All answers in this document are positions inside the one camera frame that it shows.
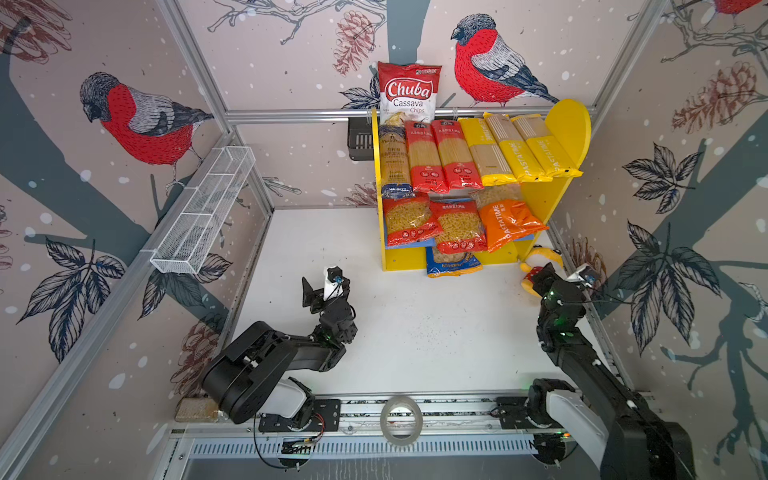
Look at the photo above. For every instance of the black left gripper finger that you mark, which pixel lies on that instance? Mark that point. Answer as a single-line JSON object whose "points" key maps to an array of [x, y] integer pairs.
{"points": [[308, 294], [342, 277]]}

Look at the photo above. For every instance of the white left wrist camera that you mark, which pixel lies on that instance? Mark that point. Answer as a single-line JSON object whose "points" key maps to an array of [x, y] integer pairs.
{"points": [[333, 282]]}

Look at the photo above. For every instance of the blue gold spaghetti pack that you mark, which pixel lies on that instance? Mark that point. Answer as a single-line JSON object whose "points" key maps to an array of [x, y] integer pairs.
{"points": [[394, 163]]}

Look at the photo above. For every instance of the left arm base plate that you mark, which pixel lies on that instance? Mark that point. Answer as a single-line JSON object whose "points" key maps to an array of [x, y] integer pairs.
{"points": [[322, 415]]}

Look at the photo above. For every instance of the black wall-mounted basket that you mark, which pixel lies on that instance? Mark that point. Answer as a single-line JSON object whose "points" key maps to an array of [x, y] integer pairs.
{"points": [[360, 139]]}

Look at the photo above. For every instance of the orange Pastatime pasta bag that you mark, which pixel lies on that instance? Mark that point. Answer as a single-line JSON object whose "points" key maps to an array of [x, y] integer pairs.
{"points": [[504, 215]]}

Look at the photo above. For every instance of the yellow spaghetti pack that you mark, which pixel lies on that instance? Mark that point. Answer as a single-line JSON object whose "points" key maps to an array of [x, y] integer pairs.
{"points": [[490, 162]]}

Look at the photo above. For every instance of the clear tape roll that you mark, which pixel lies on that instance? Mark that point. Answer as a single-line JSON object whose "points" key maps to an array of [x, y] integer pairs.
{"points": [[401, 421]]}

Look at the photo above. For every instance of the red fusilli bag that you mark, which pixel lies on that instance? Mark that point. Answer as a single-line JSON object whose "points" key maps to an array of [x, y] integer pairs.
{"points": [[410, 220], [462, 229]]}

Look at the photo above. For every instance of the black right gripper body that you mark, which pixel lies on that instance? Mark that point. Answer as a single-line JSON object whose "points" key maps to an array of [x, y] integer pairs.
{"points": [[556, 283]]}

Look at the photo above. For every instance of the yellow Pastatime pack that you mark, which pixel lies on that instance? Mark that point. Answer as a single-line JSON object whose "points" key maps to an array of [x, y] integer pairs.
{"points": [[548, 151], [519, 157]]}

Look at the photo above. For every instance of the blue macaroni pasta bag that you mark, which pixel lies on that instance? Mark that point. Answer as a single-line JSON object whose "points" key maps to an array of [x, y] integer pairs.
{"points": [[444, 265]]}

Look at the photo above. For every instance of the red Chuba cassava chips bag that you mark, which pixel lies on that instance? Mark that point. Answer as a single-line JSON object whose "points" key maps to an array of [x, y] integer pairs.
{"points": [[408, 92]]}

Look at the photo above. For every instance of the yellow red plush toy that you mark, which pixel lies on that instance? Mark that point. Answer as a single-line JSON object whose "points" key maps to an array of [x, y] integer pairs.
{"points": [[536, 260]]}

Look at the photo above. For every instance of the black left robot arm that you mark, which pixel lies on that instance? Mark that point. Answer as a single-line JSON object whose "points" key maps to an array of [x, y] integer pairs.
{"points": [[248, 378]]}

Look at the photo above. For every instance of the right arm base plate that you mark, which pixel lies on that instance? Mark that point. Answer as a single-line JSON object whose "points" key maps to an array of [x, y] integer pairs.
{"points": [[515, 413]]}

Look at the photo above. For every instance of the red spaghetti pack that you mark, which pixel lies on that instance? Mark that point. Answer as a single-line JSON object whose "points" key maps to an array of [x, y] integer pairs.
{"points": [[426, 170], [458, 164]]}

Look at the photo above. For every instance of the white wire mesh basket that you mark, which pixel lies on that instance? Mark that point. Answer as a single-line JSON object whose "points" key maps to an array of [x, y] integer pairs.
{"points": [[191, 237]]}

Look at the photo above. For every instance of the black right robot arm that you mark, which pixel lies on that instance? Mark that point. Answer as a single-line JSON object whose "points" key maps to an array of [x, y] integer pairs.
{"points": [[612, 424]]}

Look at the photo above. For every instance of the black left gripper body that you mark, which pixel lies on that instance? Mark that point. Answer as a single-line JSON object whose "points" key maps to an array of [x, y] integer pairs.
{"points": [[316, 305]]}

